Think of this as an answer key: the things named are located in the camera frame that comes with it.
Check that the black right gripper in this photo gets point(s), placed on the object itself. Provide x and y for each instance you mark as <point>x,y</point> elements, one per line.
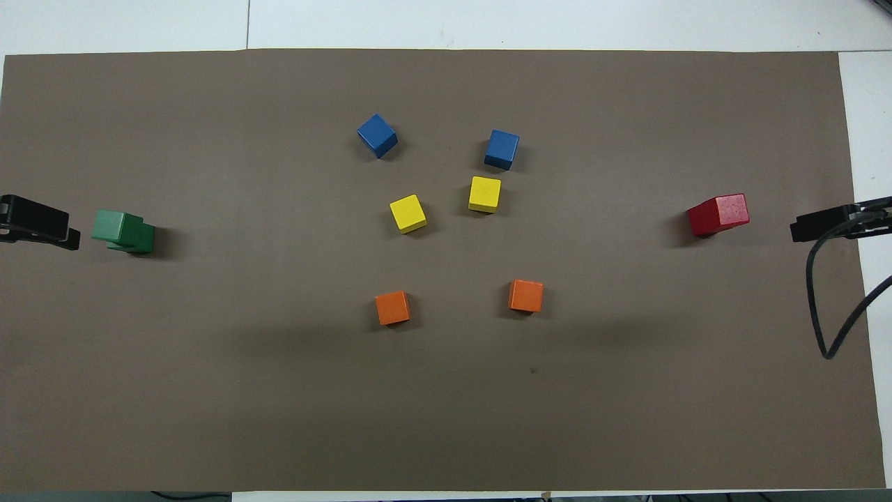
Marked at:
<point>874,224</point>

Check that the green wooden block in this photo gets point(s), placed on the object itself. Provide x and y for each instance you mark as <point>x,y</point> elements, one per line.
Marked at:
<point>111,226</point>
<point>143,240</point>

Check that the red wooden block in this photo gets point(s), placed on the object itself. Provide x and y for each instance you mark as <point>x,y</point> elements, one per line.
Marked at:
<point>730,210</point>
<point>695,222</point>

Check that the orange wooden block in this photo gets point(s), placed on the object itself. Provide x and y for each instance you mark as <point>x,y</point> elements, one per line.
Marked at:
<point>392,307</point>
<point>525,295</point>

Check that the blue wooden block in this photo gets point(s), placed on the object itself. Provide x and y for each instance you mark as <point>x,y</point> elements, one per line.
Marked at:
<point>502,149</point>
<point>377,135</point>

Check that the yellow wooden block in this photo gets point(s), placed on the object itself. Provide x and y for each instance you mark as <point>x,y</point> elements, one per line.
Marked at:
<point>485,194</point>
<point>408,213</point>

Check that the brown table mat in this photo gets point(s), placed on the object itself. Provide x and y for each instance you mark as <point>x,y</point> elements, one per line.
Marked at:
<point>446,390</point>

